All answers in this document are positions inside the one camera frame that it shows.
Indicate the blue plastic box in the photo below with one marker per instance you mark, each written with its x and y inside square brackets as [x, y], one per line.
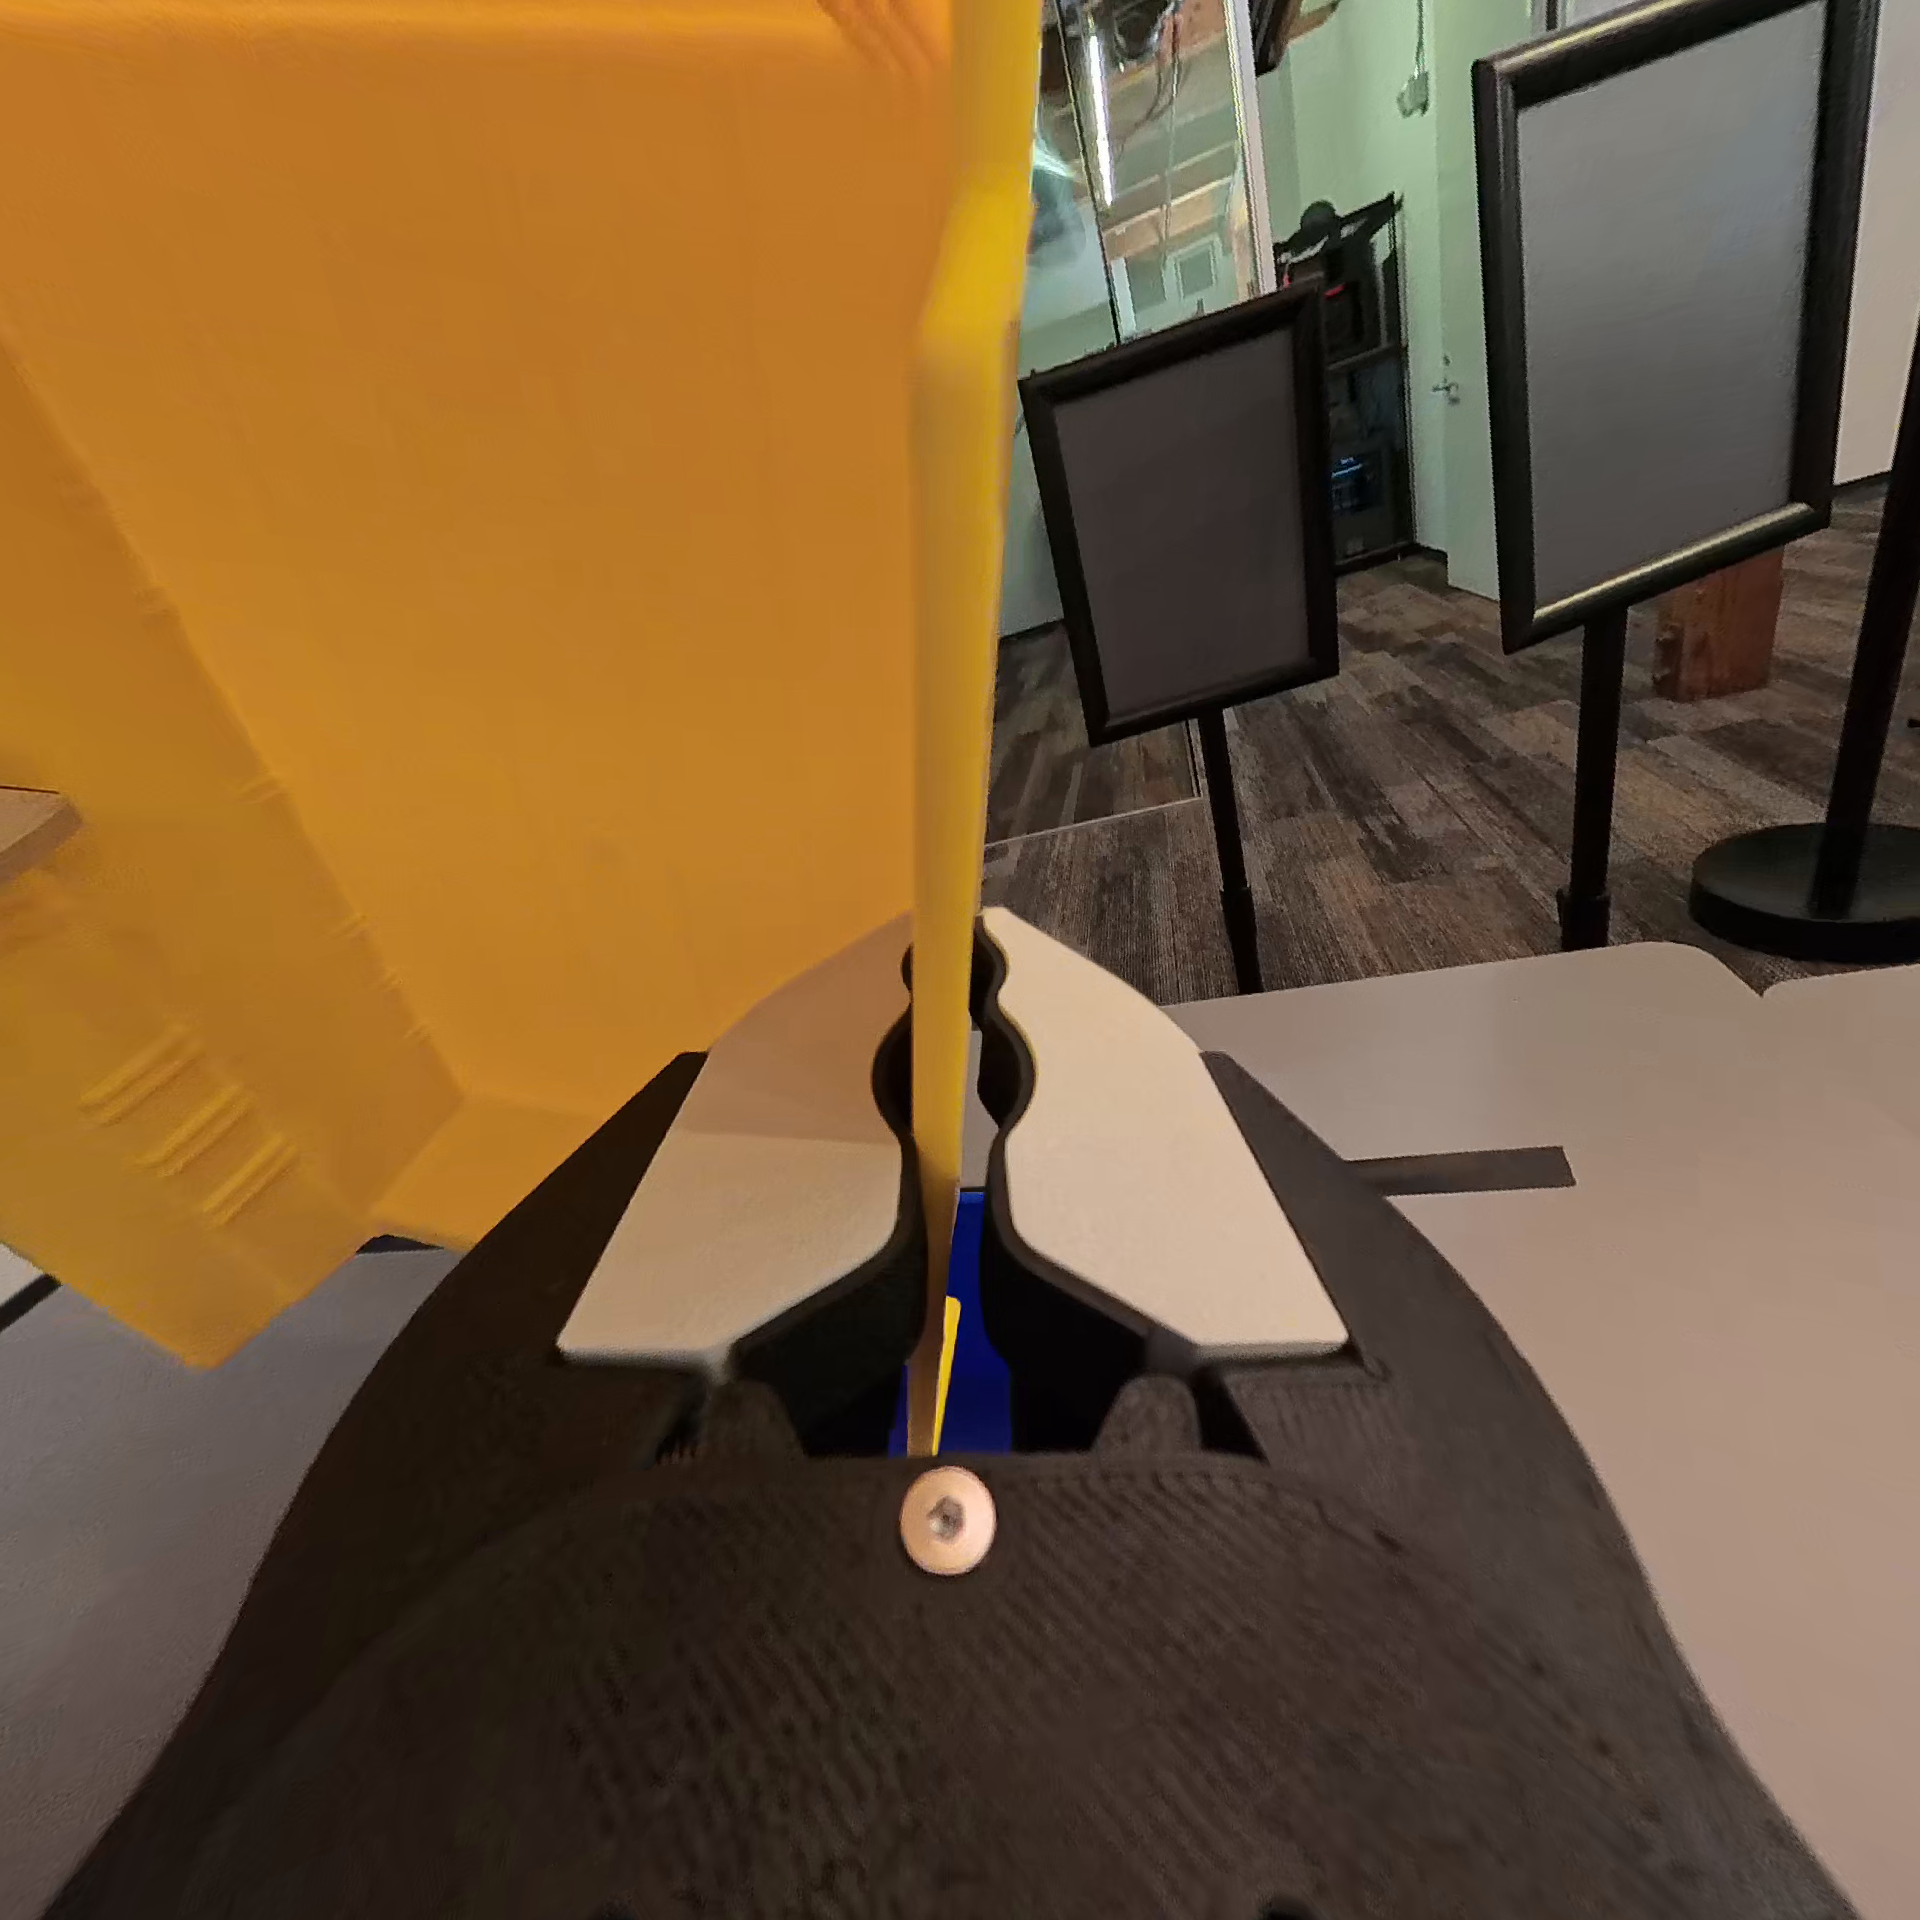
[982, 1350]

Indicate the black framed sign stand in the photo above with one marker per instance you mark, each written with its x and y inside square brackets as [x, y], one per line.
[1185, 511]
[1665, 301]

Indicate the wooden post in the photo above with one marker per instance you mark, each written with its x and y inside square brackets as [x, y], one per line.
[1719, 623]

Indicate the grey mat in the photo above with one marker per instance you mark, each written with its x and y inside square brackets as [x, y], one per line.
[151, 1500]

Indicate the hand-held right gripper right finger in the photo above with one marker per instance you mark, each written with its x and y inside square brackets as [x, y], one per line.
[1171, 1184]

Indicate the black pole stand round base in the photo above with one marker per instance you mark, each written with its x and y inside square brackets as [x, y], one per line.
[1800, 892]

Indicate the yellow plastic box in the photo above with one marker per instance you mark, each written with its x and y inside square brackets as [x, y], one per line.
[525, 524]

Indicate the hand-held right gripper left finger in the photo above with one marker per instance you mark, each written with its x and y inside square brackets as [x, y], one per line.
[735, 1201]

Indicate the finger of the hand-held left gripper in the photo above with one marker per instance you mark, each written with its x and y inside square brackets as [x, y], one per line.
[31, 833]

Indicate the black shelf rack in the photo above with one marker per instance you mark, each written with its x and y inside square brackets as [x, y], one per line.
[1359, 375]

